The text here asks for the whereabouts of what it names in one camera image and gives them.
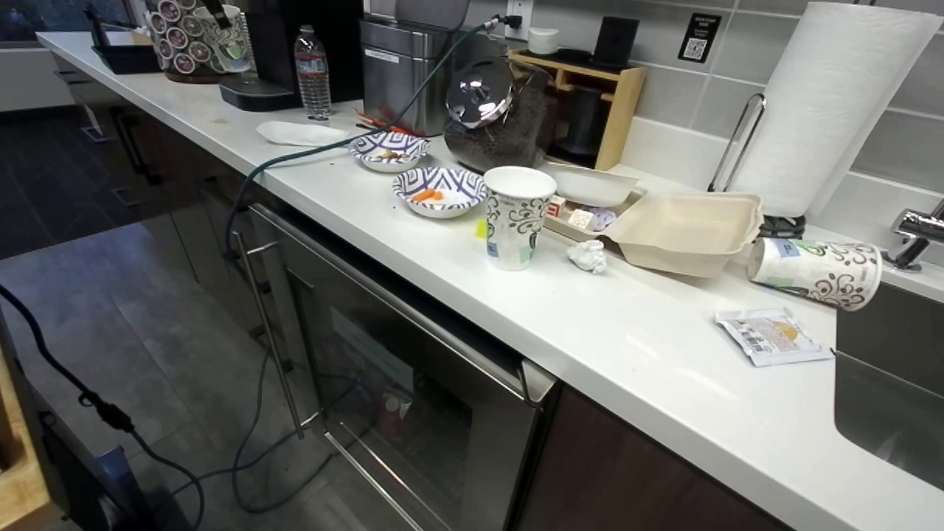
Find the wooden shelf organizer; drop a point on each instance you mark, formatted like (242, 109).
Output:
(593, 108)

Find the small snack packet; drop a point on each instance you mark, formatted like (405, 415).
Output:
(770, 337)

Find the beige takeout clamshell container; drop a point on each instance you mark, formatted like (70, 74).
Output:
(684, 235)

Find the crumpled white napkin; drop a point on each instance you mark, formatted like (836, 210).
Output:
(587, 257)

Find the stainless under-counter oven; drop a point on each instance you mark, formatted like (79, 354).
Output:
(427, 407)

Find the chrome sink faucet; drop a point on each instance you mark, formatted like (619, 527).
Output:
(916, 232)

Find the stainless steel box appliance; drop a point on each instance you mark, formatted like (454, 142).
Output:
(394, 65)

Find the white paper towel roll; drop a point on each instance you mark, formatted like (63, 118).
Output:
(827, 92)

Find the tipped patterned paper cup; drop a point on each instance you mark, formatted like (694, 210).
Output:
(833, 272)

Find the white wall power outlet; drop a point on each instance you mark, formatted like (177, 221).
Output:
(523, 12)

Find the white plate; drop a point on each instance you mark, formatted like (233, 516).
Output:
(299, 134)

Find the black wire pod carousel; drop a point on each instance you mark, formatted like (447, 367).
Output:
(197, 40)

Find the blue patterned bowl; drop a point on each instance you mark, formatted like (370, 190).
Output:
(386, 151)
(438, 190)

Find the blue patterned bowl right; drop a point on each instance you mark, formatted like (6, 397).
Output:
(438, 190)

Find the blue patterned bowl left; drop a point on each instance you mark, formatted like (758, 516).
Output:
(386, 151)

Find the clear plastic water bottle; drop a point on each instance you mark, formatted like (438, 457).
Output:
(314, 74)

